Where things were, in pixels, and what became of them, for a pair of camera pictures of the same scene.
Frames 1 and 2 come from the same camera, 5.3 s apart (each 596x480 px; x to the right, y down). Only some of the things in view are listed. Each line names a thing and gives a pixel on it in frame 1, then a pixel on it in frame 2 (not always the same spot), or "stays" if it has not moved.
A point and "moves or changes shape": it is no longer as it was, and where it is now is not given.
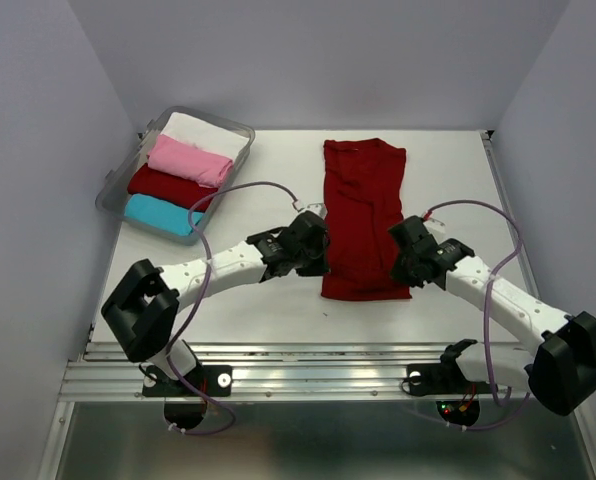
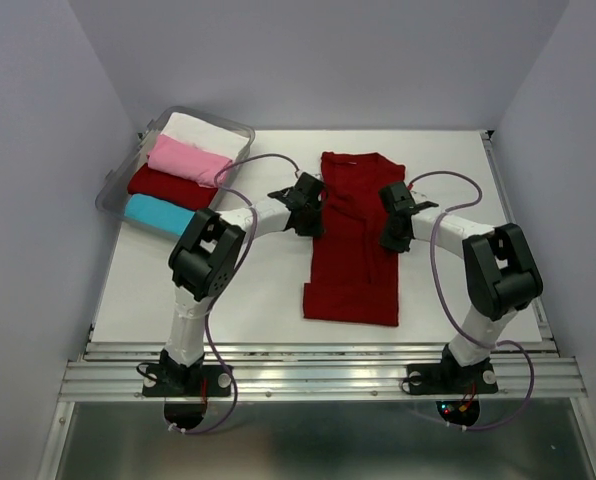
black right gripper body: (402, 270) -> (388, 237)
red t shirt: (365, 188) moves or changes shape
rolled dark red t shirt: (169, 186) stays
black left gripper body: (311, 262) -> (311, 225)
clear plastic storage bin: (170, 180) stays
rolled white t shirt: (207, 135) stays
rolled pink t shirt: (173, 155) stays
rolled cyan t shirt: (160, 213) stays
